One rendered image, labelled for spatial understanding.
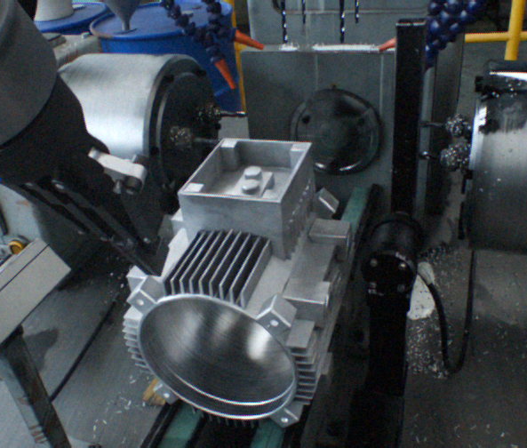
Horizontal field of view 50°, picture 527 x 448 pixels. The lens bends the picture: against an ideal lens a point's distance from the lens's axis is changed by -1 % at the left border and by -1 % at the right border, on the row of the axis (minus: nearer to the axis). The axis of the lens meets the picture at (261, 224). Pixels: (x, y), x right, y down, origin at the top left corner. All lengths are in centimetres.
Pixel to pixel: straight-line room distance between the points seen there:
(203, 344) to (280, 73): 46
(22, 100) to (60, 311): 71
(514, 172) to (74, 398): 63
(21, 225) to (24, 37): 71
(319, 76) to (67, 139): 60
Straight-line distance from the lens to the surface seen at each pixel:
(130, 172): 38
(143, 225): 43
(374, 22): 99
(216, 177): 61
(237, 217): 52
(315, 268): 55
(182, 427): 62
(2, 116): 32
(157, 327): 59
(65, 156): 36
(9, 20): 31
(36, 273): 63
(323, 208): 61
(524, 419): 80
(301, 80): 91
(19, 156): 35
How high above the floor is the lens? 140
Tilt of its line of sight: 33 degrees down
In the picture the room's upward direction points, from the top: 6 degrees counter-clockwise
